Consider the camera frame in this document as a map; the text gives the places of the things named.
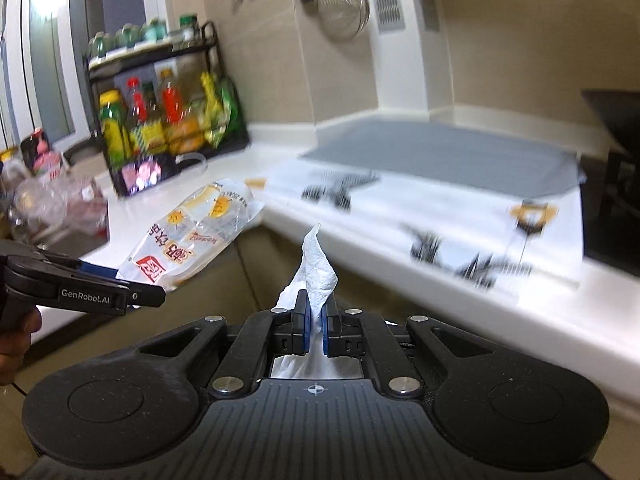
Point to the printed clear plastic bag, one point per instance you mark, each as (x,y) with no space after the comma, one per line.
(200,230)

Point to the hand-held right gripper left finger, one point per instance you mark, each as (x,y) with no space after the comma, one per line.
(302,330)

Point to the black wok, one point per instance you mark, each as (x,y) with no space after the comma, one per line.
(617,120)

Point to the red cap sauce bottle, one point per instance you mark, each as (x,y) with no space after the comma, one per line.
(136,105)

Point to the green lid spice jar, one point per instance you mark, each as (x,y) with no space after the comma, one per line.
(189,27)

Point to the person's left hand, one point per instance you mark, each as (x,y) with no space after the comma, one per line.
(15,350)

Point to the crumpled clear plastic wrap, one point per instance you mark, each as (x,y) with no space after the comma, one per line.
(60,207)

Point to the dark glass bottle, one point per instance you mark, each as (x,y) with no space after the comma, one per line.
(150,102)

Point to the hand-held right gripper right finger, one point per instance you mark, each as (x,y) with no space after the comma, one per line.
(326,331)

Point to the black gas stove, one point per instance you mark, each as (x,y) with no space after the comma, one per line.
(612,220)

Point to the smartphone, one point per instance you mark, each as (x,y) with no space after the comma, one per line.
(142,172)

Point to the white tissue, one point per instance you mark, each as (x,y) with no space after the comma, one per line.
(317,270)

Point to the dark metal pot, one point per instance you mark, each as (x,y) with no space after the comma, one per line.
(85,150)

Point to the teal condiment jar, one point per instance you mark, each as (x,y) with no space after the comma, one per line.
(100,44)
(127,36)
(155,30)

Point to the white printed mat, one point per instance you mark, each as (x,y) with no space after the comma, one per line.
(450,240)

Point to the window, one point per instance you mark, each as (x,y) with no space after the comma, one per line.
(60,50)

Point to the metal mesh strainer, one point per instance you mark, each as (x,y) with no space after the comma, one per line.
(342,5)

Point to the yellow green bottle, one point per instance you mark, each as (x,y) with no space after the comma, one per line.
(114,127)

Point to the grey counter mat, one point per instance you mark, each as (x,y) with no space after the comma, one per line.
(440,160)

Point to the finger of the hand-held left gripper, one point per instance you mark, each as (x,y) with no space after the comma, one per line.
(99,268)

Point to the orange cap oil bottle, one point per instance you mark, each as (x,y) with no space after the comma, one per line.
(175,110)

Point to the green seasoning packets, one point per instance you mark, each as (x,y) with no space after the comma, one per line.
(217,110)

